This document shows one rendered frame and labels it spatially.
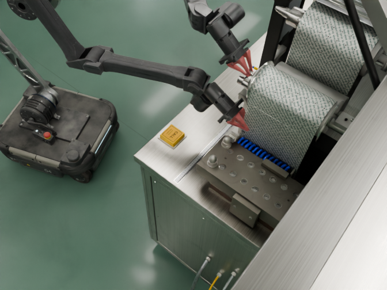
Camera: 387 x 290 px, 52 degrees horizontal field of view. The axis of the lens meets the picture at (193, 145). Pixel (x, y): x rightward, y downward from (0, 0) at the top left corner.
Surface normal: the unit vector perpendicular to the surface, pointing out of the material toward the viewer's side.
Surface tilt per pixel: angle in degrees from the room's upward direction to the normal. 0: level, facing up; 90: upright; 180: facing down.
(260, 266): 0
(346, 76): 92
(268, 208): 0
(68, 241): 0
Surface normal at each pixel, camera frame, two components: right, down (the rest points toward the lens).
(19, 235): 0.04, -0.56
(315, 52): -0.62, 0.65
